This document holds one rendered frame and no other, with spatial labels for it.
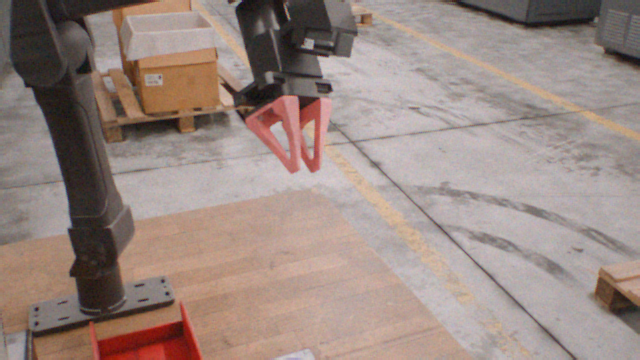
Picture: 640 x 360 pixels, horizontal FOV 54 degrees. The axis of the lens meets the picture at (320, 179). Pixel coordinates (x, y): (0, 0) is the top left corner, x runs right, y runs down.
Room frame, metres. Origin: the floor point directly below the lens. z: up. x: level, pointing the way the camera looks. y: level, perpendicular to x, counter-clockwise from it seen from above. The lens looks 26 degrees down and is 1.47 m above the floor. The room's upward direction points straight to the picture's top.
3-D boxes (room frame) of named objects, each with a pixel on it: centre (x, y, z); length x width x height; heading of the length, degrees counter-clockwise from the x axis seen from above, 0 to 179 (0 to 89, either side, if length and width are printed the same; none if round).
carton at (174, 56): (4.01, 0.96, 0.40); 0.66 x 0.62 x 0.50; 20
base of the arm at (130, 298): (0.75, 0.32, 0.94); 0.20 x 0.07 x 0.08; 113
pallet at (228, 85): (4.30, 1.09, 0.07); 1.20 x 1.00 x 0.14; 23
